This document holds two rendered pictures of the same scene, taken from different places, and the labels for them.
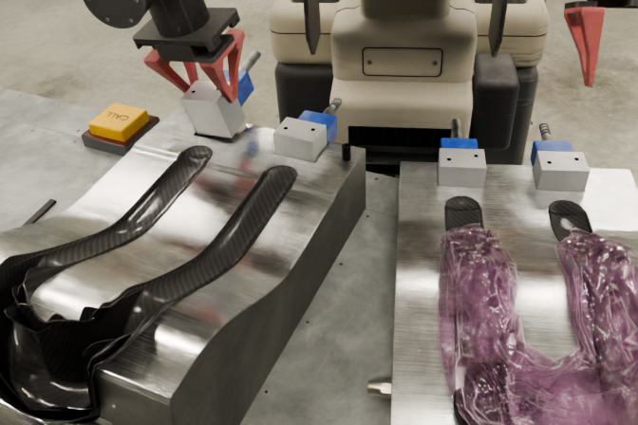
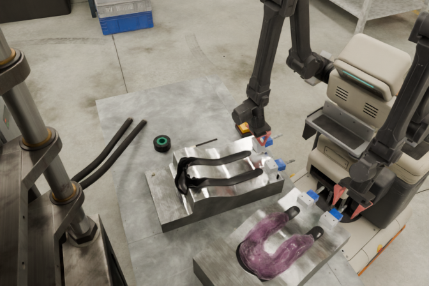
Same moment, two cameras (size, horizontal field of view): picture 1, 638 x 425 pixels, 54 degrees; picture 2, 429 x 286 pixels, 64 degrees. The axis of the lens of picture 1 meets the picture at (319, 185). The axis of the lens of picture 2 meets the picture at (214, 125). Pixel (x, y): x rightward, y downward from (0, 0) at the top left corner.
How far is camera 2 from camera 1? 79 cm
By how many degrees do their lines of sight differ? 31
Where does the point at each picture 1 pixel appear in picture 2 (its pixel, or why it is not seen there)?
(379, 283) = not seen: hidden behind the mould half
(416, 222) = (279, 205)
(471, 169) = (304, 202)
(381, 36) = (332, 145)
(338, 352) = (240, 219)
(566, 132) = not seen: outside the picture
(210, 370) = (206, 202)
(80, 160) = (230, 131)
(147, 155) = (237, 145)
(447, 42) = (350, 161)
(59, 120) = not seen: hidden behind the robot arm
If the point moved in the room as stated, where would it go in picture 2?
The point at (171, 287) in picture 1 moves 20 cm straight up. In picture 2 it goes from (213, 182) to (213, 145)
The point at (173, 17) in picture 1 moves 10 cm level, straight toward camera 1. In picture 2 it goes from (253, 123) to (242, 138)
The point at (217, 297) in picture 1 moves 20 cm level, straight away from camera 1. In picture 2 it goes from (218, 190) to (240, 154)
